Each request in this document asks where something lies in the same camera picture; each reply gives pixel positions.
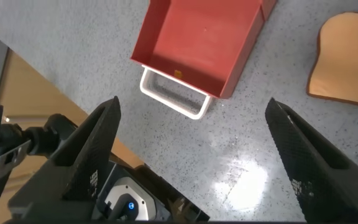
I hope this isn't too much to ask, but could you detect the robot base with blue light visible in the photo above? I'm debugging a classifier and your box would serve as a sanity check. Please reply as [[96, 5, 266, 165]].
[[96, 161, 211, 222]]

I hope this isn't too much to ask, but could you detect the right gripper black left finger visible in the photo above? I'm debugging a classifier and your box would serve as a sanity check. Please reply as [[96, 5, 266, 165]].
[[6, 95, 122, 222]]

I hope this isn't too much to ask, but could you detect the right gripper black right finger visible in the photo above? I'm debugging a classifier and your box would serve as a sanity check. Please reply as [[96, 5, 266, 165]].
[[265, 97, 358, 224]]

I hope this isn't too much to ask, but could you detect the toy toast slice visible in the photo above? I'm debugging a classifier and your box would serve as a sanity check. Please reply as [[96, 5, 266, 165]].
[[306, 11, 358, 108]]

